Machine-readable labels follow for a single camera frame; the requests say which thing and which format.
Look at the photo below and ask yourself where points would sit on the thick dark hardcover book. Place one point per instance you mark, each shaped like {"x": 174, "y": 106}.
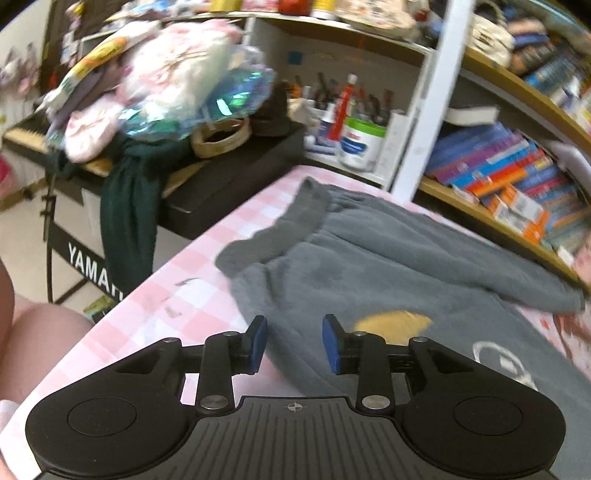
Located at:
{"x": 471, "y": 115}

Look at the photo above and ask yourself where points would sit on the iridescent foil bag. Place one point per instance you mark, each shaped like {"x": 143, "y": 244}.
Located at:
{"x": 231, "y": 97}

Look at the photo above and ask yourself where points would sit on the row of upright picture books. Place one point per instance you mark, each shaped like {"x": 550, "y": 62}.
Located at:
{"x": 554, "y": 74}

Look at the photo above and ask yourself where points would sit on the black electric keyboard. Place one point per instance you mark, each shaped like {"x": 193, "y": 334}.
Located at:
{"x": 221, "y": 184}

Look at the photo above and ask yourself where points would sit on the white carton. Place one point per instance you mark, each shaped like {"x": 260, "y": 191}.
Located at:
{"x": 392, "y": 143}

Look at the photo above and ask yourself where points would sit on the dark green cloth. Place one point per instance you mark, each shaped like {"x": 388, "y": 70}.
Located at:
{"x": 134, "y": 207}

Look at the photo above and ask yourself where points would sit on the small pink cushion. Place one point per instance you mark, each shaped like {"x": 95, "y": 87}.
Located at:
{"x": 90, "y": 131}

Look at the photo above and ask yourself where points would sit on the yellow printed fabric bag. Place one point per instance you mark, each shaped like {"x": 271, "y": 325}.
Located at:
{"x": 92, "y": 64}

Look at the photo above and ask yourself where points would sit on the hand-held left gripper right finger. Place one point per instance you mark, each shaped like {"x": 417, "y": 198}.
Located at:
{"x": 331, "y": 344}

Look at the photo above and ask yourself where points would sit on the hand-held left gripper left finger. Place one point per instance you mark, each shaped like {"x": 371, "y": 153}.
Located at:
{"x": 258, "y": 344}

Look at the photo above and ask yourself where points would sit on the white wooden bookshelf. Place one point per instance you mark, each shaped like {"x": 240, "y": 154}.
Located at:
{"x": 429, "y": 115}

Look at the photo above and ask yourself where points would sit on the row of leaning colourful books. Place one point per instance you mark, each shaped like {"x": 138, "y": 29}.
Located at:
{"x": 489, "y": 157}

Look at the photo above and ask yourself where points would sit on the person's bare leg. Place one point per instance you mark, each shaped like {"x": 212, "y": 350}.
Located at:
{"x": 37, "y": 346}

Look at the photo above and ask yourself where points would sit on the cream quilted handbag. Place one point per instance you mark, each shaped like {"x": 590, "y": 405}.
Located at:
{"x": 491, "y": 39}

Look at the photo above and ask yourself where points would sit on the brown hat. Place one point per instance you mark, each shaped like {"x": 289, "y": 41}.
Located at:
{"x": 272, "y": 115}

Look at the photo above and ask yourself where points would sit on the white jar with green rim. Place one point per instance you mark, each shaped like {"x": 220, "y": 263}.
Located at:
{"x": 360, "y": 147}

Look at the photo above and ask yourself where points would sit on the red wooden doll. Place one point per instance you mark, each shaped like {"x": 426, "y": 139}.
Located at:
{"x": 293, "y": 5}

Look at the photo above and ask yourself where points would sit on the white pink plush pillow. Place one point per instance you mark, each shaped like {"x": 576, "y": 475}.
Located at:
{"x": 184, "y": 64}

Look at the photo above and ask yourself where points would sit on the black keyboard stand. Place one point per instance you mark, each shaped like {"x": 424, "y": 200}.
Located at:
{"x": 87, "y": 265}

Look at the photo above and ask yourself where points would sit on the grey sweatshirt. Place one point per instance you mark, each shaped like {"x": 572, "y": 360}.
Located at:
{"x": 392, "y": 286}

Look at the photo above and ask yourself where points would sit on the bundle of pens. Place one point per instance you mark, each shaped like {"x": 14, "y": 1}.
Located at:
{"x": 369, "y": 104}

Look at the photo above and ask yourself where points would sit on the round cartoon plaque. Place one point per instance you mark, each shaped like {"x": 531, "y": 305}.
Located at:
{"x": 378, "y": 21}

